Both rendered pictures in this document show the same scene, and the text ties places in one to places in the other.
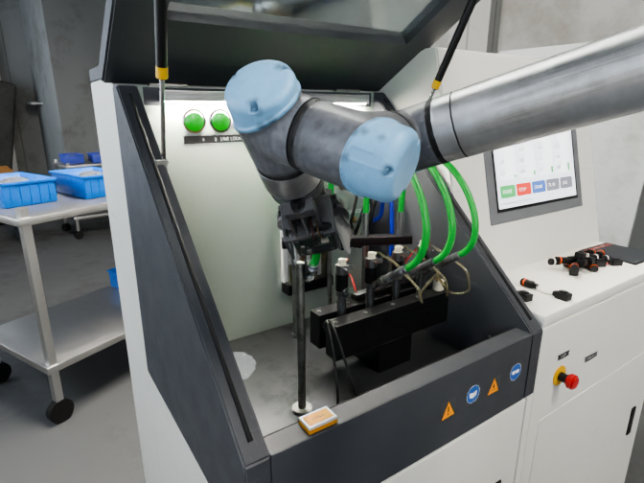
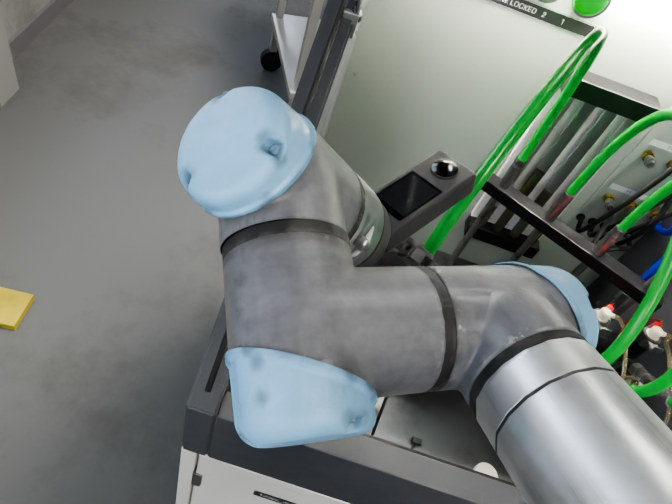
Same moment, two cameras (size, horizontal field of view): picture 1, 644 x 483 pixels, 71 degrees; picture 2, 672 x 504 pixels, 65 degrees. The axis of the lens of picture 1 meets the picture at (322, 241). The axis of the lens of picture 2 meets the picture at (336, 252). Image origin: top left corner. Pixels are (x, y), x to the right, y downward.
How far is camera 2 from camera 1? 0.39 m
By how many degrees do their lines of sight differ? 40
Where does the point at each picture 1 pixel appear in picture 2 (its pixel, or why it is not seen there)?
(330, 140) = (231, 318)
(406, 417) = (392, 490)
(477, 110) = (536, 467)
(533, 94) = not seen: outside the picture
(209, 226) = (415, 102)
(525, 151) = not seen: outside the picture
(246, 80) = (215, 125)
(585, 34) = not seen: outside the picture
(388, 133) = (274, 403)
